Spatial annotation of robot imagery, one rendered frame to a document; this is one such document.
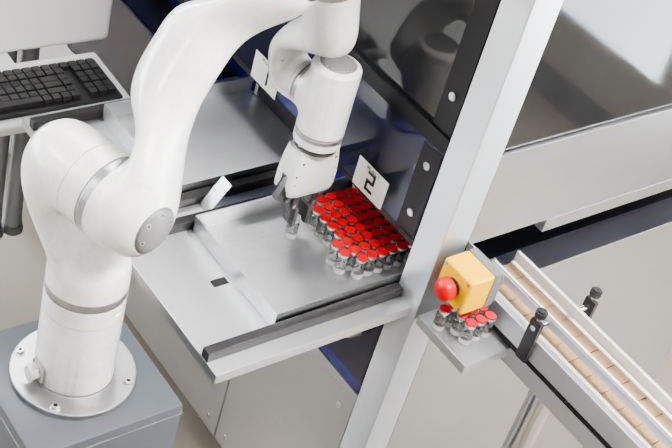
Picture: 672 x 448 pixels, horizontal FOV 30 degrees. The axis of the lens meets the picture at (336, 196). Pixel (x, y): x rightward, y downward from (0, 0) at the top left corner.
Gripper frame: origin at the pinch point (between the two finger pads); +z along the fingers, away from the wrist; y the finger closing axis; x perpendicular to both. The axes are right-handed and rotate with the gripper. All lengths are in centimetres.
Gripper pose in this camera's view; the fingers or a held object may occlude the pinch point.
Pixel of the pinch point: (296, 210)
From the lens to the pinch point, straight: 221.0
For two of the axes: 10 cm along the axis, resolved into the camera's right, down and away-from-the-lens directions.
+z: -2.3, 7.6, 6.0
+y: -7.9, 2.2, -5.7
